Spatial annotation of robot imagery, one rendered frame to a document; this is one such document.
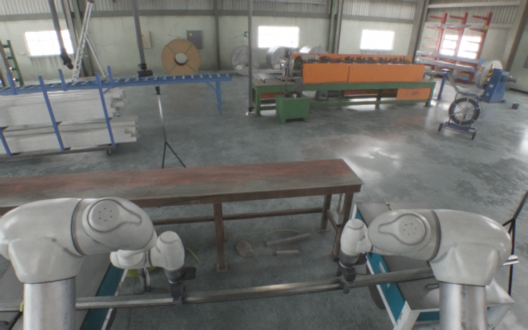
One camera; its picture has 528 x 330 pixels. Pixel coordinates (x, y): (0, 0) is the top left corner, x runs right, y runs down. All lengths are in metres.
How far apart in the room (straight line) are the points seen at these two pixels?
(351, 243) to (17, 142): 5.03
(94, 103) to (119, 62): 9.62
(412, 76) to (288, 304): 7.11
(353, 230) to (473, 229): 0.57
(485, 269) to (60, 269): 0.94
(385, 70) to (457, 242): 7.13
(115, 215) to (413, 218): 0.65
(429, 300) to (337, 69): 5.97
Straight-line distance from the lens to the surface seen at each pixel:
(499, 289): 1.90
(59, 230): 0.70
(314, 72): 6.72
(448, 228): 0.76
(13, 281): 1.95
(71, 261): 0.73
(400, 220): 0.69
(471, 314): 0.80
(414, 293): 1.63
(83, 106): 4.85
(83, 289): 1.69
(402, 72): 8.12
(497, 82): 11.34
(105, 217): 0.63
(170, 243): 1.16
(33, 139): 5.32
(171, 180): 2.25
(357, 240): 1.26
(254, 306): 2.30
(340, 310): 2.36
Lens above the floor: 1.89
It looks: 27 degrees down
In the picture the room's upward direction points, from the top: 1 degrees clockwise
